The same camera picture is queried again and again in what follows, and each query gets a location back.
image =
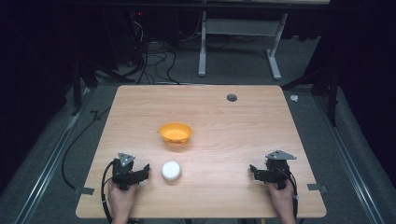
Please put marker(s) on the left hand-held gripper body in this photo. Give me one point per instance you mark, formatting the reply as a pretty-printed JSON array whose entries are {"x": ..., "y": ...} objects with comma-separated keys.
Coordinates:
[{"x": 123, "y": 174}]

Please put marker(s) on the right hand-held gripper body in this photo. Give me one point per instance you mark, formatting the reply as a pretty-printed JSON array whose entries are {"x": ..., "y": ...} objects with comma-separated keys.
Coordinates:
[{"x": 277, "y": 171}]

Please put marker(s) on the orange plastic bowl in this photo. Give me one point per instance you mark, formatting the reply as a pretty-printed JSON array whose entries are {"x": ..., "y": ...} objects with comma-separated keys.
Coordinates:
[{"x": 175, "y": 132}]

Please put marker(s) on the person's right hand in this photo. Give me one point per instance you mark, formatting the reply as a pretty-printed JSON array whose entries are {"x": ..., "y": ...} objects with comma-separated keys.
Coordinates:
[{"x": 282, "y": 200}]

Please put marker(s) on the white crumpled paper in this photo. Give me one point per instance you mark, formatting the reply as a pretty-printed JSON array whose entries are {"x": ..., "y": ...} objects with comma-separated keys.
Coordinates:
[{"x": 294, "y": 98}]

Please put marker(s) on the grey round table grommet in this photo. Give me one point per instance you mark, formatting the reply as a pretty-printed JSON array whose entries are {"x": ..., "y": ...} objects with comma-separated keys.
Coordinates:
[{"x": 232, "y": 98}]

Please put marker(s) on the black metal stand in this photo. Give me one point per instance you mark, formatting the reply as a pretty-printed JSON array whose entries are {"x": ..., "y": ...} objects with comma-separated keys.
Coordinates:
[
  {"x": 333, "y": 93},
  {"x": 77, "y": 90}
]

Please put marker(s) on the dark computer tower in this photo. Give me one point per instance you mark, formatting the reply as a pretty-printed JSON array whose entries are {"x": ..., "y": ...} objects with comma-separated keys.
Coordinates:
[{"x": 135, "y": 34}]

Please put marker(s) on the metal floor rail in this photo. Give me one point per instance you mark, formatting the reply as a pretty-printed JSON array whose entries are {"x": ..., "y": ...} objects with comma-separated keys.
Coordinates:
[
  {"x": 351, "y": 161},
  {"x": 46, "y": 169}
]

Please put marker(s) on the white metal desk frame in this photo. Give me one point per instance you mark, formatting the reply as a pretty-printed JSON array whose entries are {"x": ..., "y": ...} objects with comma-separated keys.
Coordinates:
[{"x": 239, "y": 27}]

